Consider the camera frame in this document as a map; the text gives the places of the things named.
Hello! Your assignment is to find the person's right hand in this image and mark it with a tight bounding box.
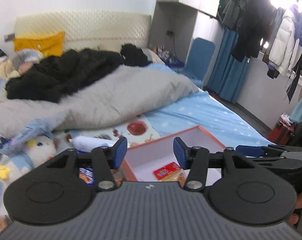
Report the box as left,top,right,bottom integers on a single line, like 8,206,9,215
289,193,302,225

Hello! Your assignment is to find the yellow pillow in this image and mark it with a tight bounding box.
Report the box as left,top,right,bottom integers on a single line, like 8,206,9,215
13,31,65,57

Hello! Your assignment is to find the clear red dried meat packet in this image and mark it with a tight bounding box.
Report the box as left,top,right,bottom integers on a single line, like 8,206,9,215
153,162,187,187

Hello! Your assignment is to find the blue curtain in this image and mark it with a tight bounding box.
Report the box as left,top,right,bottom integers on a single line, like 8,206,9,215
207,28,249,104

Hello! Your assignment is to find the white spray bottle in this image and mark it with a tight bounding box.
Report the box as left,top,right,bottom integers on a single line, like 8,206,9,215
68,136,116,153

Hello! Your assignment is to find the pink open storage box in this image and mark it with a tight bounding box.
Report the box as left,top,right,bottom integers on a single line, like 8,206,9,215
121,126,225,181

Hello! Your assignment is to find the blue chair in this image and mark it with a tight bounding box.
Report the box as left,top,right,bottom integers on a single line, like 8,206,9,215
179,38,216,87

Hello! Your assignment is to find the grey duvet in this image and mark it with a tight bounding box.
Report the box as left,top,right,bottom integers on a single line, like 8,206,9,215
0,64,199,138

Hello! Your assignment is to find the white blue plush toy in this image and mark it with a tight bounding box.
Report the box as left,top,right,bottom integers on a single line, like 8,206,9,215
0,132,56,184

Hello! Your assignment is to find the small black garment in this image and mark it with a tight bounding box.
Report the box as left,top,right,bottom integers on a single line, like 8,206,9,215
120,44,151,67

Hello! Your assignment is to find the hanging white puffer jacket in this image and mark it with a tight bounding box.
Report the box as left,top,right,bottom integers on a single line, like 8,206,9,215
269,4,302,76

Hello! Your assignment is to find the black clothing pile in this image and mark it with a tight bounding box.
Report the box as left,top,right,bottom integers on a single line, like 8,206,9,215
5,48,124,103

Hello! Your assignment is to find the red suitcase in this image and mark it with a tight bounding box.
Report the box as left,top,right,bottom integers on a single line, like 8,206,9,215
268,113,294,145

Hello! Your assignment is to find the blue white paper bag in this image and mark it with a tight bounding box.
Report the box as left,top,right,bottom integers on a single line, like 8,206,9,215
0,117,63,158

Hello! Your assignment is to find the fruit print bed mat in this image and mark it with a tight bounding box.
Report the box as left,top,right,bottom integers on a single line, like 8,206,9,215
0,113,162,233

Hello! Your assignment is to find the blue spicy cabbage snack packet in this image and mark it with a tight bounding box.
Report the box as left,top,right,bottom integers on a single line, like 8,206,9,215
78,167,95,186

